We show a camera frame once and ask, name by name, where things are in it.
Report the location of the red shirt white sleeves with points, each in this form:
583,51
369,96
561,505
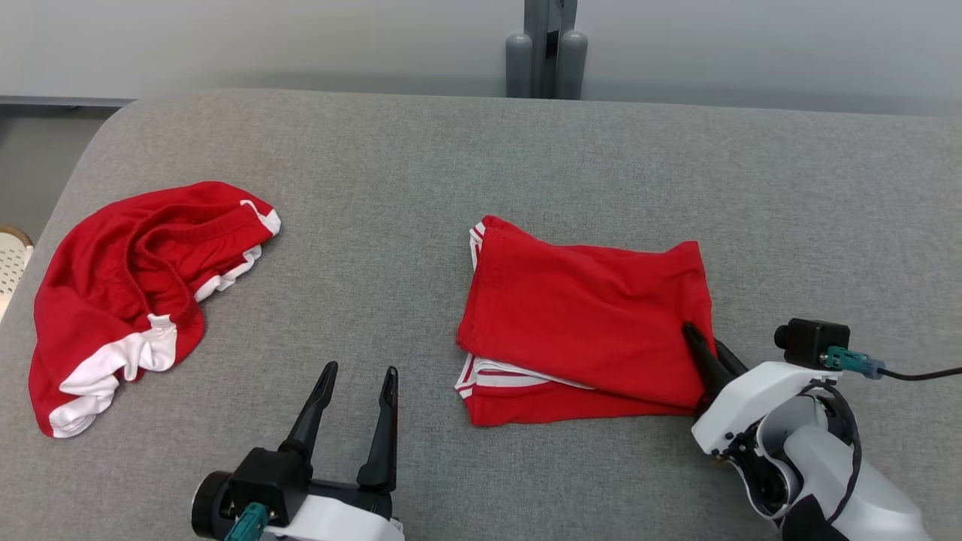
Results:
586,315

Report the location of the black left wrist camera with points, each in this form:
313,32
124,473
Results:
270,481

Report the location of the white perforated laundry basket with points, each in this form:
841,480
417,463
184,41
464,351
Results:
11,263

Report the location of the teal camera connector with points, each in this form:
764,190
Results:
246,524
853,362

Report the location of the grey upholstered fabric surface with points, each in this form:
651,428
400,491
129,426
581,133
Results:
376,188

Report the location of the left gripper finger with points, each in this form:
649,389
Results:
312,421
382,451

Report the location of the teal left camera connector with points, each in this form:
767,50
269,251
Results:
246,524

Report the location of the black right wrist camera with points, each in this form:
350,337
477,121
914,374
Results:
815,342

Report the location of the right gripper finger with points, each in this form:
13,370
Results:
733,363
705,368

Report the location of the teal right camera connector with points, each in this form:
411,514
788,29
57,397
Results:
853,362

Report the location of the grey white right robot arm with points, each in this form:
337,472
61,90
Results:
864,488

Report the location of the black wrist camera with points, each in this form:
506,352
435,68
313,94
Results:
815,342
270,481

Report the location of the grey metal post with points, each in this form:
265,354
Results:
569,15
536,45

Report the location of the grey cylinder bumper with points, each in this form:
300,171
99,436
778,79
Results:
518,68
573,68

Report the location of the red shorts white trim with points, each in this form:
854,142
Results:
83,300

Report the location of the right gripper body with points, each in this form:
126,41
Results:
740,406

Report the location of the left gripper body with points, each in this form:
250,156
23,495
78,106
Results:
338,522

